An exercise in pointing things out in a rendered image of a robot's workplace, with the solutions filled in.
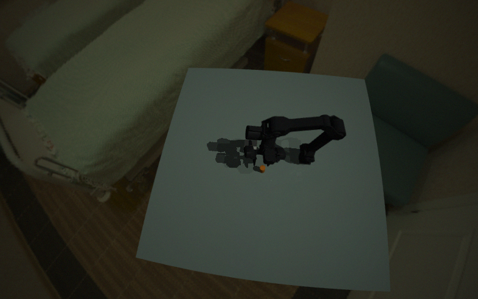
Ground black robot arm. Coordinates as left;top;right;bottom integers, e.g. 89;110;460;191
245;114;346;165

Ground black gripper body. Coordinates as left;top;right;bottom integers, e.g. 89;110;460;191
244;139;286;160

